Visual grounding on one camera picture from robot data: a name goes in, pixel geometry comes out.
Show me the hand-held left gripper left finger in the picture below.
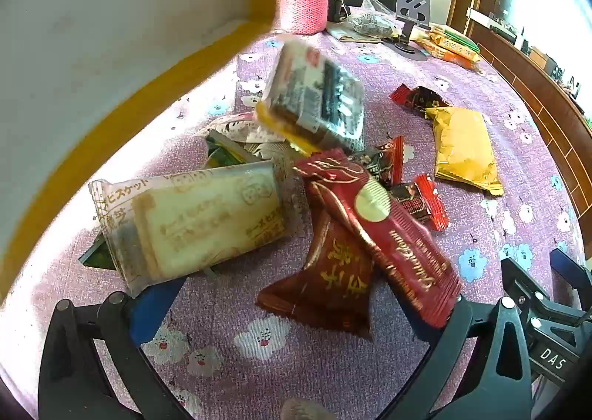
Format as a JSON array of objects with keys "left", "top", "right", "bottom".
[{"left": 38, "top": 279, "right": 195, "bottom": 420}]

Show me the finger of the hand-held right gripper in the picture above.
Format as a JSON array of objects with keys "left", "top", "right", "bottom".
[
  {"left": 549, "top": 247, "right": 592, "bottom": 306},
  {"left": 501, "top": 256, "right": 584, "bottom": 327}
]

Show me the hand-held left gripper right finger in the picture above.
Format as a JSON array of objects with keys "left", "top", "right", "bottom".
[{"left": 384, "top": 291, "right": 544, "bottom": 420}]

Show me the dark green packet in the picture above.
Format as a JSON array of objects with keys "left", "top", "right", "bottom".
[{"left": 78, "top": 232, "right": 110, "bottom": 271}]

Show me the long dark red packet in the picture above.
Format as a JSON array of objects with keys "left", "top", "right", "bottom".
[{"left": 293, "top": 149, "right": 464, "bottom": 331}]

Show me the dark red gold-lettered packet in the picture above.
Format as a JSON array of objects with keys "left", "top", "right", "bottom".
[{"left": 255, "top": 210, "right": 378, "bottom": 340}]

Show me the cream biscuit packet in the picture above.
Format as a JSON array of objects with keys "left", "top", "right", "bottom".
[{"left": 88, "top": 158, "right": 306, "bottom": 299}]

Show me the red and black candy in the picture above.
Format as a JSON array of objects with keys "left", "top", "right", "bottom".
[
  {"left": 388, "top": 173, "right": 451, "bottom": 231},
  {"left": 388, "top": 83, "right": 453, "bottom": 117},
  {"left": 347, "top": 135, "right": 407, "bottom": 188}
]

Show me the clear packet with dark snack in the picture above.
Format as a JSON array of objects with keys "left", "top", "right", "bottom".
[{"left": 255, "top": 38, "right": 366, "bottom": 157}]

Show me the yellow cardboard box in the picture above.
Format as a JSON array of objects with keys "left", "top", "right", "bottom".
[{"left": 0, "top": 0, "right": 290, "bottom": 310}]

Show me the purple floral tablecloth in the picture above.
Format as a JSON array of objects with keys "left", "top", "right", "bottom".
[{"left": 0, "top": 4, "right": 589, "bottom": 420}]

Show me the wooden cabinet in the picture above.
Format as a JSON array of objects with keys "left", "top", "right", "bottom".
[{"left": 462, "top": 9, "right": 592, "bottom": 259}]

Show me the silver crinkled packet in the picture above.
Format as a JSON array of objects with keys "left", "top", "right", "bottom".
[{"left": 205, "top": 114, "right": 297, "bottom": 162}]

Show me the orange snack packet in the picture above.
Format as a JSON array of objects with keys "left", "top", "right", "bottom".
[{"left": 418, "top": 40, "right": 483, "bottom": 74}]

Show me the green snack packet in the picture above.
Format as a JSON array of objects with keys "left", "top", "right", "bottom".
[{"left": 441, "top": 28, "right": 480, "bottom": 51}]

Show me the white bar fixture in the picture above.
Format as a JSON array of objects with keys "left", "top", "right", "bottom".
[{"left": 466, "top": 8, "right": 521, "bottom": 40}]

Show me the beige flat packet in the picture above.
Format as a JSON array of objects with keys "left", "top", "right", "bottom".
[{"left": 326, "top": 21, "right": 384, "bottom": 44}]

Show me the plastic bag with dark contents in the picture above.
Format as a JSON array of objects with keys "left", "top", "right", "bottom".
[{"left": 344, "top": 0, "right": 401, "bottom": 42}]

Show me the black charger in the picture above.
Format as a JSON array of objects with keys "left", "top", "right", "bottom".
[{"left": 327, "top": 0, "right": 349, "bottom": 24}]

